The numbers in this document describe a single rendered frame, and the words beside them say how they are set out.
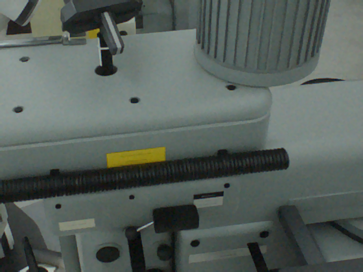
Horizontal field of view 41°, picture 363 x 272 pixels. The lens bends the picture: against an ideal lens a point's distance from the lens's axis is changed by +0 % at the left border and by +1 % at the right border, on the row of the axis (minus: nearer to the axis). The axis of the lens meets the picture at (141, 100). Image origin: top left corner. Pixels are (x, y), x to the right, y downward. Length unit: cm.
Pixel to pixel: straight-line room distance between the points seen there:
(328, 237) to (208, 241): 25
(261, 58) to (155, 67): 17
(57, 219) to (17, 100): 22
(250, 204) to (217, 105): 25
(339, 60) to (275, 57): 399
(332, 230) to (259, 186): 24
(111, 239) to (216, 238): 19
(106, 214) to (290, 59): 39
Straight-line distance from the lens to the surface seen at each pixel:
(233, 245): 96
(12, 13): 103
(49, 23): 267
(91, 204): 82
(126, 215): 85
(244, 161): 75
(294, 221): 91
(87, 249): 96
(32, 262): 92
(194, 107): 71
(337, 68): 458
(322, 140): 89
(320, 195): 95
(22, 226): 235
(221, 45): 74
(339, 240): 106
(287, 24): 72
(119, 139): 72
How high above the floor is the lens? 231
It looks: 36 degrees down
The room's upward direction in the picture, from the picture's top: 2 degrees counter-clockwise
